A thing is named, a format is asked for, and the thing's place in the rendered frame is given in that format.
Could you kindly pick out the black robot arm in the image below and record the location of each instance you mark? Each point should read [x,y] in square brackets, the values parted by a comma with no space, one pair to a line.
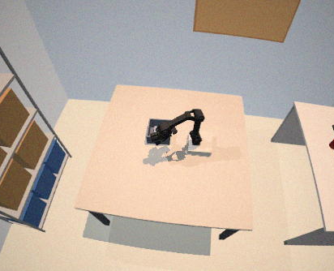
[164,128]

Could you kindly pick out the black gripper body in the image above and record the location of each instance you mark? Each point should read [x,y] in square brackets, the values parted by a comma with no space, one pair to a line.
[174,131]

